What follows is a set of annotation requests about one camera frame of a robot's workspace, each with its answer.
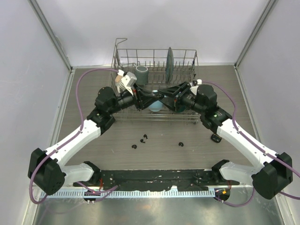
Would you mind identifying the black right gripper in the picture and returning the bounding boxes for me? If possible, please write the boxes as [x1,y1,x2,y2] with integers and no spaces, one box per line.
[157,82,205,115]

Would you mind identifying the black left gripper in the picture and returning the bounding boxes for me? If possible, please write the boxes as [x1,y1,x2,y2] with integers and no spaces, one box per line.
[108,83,158,115]

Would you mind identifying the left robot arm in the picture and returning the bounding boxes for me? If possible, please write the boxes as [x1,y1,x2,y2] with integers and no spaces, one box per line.
[28,86,164,195]

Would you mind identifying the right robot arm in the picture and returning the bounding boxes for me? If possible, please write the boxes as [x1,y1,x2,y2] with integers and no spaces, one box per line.
[158,80,293,200]

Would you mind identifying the dark green mug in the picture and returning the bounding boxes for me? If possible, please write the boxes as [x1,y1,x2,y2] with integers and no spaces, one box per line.
[174,104,186,113]

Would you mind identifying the light blue mug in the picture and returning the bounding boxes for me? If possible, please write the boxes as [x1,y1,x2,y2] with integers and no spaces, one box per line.
[148,100,164,113]

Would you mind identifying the grey ceramic cup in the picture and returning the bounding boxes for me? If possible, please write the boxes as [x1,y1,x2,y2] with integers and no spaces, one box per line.
[134,66,149,85]

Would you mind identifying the striped beige mug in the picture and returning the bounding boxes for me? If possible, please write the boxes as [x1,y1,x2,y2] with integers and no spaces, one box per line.
[115,75,123,88]

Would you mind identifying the dark teal plate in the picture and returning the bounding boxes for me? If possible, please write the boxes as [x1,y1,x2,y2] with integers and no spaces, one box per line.
[165,47,174,83]

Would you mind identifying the grey wire dish rack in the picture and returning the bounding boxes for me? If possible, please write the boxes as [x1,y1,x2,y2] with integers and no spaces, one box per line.
[111,38,199,124]

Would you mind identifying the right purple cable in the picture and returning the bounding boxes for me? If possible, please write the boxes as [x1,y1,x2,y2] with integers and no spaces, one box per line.
[201,81,300,207]

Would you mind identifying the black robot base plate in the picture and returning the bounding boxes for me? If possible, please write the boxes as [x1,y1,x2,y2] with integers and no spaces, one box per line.
[73,168,232,191]

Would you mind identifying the white slotted cable duct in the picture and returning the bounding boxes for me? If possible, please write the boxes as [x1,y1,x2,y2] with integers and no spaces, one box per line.
[48,187,215,199]

